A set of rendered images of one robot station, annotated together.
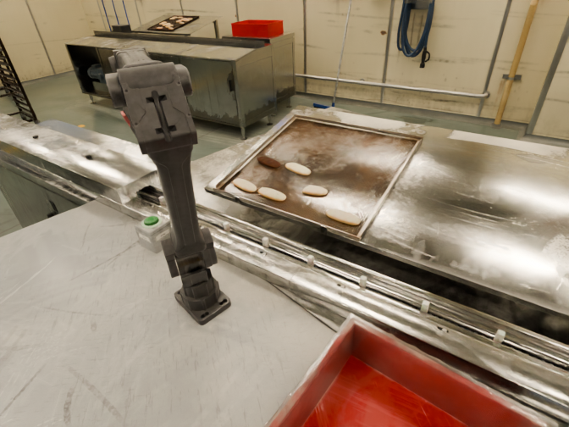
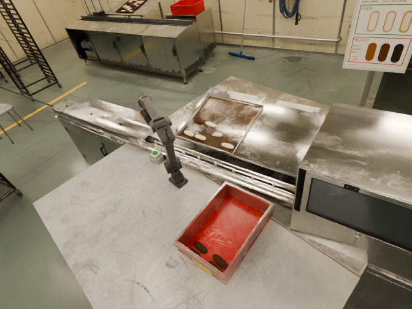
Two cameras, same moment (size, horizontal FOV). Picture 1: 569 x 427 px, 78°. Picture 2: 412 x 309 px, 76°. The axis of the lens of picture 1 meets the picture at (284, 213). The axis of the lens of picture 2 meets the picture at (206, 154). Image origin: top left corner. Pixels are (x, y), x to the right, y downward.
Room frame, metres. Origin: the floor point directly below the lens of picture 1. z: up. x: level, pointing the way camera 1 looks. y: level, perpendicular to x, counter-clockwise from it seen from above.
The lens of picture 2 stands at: (-0.62, -0.14, 2.12)
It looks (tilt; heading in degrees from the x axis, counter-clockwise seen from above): 42 degrees down; 6
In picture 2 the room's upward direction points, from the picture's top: 12 degrees counter-clockwise
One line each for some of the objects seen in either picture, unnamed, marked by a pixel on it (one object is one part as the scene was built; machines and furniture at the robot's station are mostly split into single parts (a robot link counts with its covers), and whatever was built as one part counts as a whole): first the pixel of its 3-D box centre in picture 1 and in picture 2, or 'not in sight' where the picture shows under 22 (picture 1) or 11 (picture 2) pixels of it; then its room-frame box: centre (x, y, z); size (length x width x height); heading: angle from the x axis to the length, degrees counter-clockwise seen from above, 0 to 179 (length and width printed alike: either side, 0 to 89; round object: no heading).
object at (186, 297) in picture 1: (200, 289); (176, 176); (0.57, 0.20, 0.86); 0.12 x 0.09 x 0.08; 43
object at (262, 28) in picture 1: (257, 28); (187, 7); (4.58, 0.20, 0.94); 0.51 x 0.36 x 0.13; 58
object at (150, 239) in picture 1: (157, 237); (157, 158); (0.80, 0.37, 0.84); 0.08 x 0.08 x 0.11; 54
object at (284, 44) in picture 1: (261, 73); (192, 35); (4.58, 0.20, 0.44); 0.70 x 0.55 x 0.87; 54
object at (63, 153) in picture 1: (48, 148); (98, 119); (1.39, 0.97, 0.89); 1.25 x 0.18 x 0.09; 54
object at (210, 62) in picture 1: (179, 66); (140, 36); (4.83, 1.25, 0.51); 3.00 x 1.26 x 1.03; 54
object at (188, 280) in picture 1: (189, 259); (172, 167); (0.59, 0.22, 0.94); 0.09 x 0.05 x 0.10; 23
